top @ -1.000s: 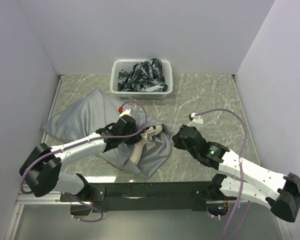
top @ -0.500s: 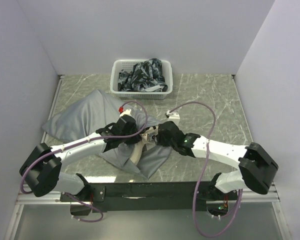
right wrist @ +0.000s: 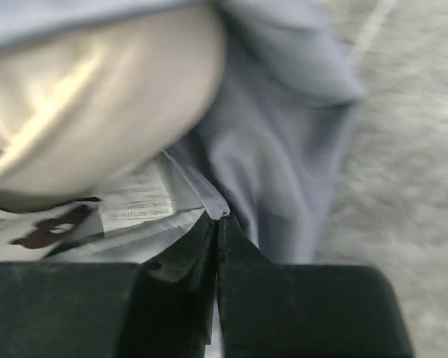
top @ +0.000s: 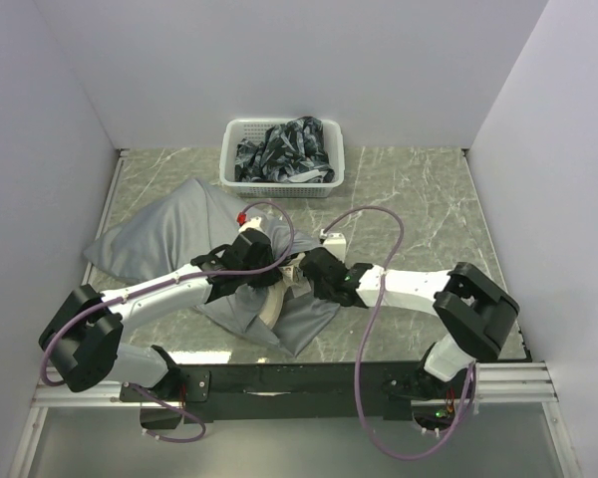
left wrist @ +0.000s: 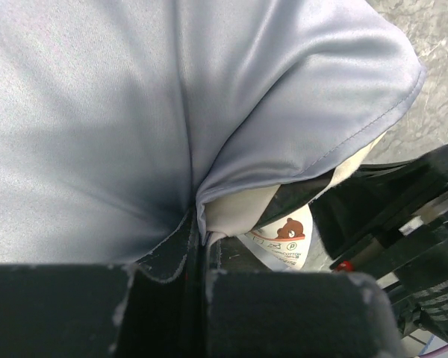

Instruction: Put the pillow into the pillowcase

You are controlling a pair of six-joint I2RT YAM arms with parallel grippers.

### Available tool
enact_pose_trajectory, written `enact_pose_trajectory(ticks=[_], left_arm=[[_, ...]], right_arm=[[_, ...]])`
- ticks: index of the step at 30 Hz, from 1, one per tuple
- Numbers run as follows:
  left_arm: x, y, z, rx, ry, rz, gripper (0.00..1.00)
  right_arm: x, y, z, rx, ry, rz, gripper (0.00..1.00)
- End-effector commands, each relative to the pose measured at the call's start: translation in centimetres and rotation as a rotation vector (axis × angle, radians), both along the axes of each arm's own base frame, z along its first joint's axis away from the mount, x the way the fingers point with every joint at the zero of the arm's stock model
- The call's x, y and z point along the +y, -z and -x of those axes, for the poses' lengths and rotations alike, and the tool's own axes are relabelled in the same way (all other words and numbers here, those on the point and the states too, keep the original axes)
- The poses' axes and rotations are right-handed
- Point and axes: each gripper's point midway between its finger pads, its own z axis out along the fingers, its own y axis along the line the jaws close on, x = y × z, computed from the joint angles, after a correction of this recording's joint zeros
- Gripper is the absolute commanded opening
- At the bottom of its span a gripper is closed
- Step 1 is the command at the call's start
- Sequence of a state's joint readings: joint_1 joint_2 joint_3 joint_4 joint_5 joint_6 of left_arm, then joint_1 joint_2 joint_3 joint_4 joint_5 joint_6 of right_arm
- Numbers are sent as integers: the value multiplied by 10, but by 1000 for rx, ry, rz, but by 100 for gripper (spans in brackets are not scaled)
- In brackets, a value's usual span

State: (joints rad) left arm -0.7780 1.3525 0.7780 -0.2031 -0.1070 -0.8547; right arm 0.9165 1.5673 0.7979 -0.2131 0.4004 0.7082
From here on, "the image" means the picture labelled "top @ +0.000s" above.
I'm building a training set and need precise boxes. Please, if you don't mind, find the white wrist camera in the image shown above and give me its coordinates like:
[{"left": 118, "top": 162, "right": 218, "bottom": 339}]
[
  {"left": 236, "top": 212, "right": 268, "bottom": 242},
  {"left": 319, "top": 229, "right": 347, "bottom": 262}
]

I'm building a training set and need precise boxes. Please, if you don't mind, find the cream bear-print pillow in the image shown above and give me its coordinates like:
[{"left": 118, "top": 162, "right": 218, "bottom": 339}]
[{"left": 259, "top": 281, "right": 287, "bottom": 329}]

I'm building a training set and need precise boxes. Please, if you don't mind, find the grey pillowcase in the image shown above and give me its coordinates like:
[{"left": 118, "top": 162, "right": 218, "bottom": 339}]
[{"left": 84, "top": 178, "right": 340, "bottom": 356}]

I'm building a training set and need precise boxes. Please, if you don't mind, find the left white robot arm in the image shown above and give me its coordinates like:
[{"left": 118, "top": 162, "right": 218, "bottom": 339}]
[{"left": 38, "top": 228, "right": 281, "bottom": 400}]

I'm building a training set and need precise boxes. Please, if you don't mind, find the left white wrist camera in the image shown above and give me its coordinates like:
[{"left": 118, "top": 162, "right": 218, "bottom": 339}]
[{"left": 236, "top": 212, "right": 268, "bottom": 242}]

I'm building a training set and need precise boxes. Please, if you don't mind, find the black base beam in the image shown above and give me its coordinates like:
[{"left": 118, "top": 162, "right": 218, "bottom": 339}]
[{"left": 149, "top": 361, "right": 467, "bottom": 422}]

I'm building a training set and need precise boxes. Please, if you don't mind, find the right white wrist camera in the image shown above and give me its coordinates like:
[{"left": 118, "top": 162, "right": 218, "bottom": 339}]
[{"left": 319, "top": 229, "right": 347, "bottom": 262}]

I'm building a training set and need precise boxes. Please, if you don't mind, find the dark patterned cloth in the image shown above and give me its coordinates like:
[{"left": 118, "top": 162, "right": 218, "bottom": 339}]
[{"left": 234, "top": 117, "right": 335, "bottom": 183}]

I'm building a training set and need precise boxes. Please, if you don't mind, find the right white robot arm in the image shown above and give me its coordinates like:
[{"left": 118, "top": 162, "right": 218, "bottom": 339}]
[{"left": 299, "top": 247, "right": 519, "bottom": 397}]

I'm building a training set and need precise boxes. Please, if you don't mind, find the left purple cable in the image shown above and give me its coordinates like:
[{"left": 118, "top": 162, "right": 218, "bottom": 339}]
[{"left": 37, "top": 201, "right": 295, "bottom": 444}]

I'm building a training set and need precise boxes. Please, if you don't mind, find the white plastic basket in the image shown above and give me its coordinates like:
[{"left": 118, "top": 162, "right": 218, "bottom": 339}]
[{"left": 219, "top": 117, "right": 345, "bottom": 198}]

